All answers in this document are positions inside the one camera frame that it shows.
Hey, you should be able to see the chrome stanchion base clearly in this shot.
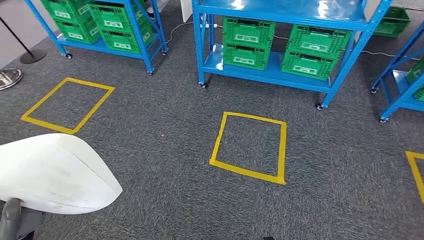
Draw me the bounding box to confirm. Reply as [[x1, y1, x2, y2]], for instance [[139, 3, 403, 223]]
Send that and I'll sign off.
[[0, 68, 24, 91]]

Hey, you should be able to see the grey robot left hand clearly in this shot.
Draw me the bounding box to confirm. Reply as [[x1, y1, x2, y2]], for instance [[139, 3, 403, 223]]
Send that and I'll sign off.
[[0, 198, 46, 240]]

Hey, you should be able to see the white plastic shell part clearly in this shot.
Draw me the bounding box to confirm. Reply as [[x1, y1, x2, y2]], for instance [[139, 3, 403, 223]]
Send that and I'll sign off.
[[0, 133, 123, 216]]

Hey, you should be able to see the yellow floor tape square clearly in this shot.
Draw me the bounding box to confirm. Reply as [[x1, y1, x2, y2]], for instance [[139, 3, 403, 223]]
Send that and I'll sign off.
[[405, 150, 424, 205], [209, 111, 288, 186]]

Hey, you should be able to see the black stanchion post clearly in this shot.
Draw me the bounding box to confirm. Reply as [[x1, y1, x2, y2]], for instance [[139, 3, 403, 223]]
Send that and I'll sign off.
[[0, 16, 48, 65]]

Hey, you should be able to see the white floor cable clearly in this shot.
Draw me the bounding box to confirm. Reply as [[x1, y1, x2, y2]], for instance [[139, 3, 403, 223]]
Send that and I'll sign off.
[[274, 33, 422, 61]]

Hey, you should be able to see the white cabinet panel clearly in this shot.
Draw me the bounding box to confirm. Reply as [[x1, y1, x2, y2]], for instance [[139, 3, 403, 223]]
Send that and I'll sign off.
[[179, 0, 194, 23]]

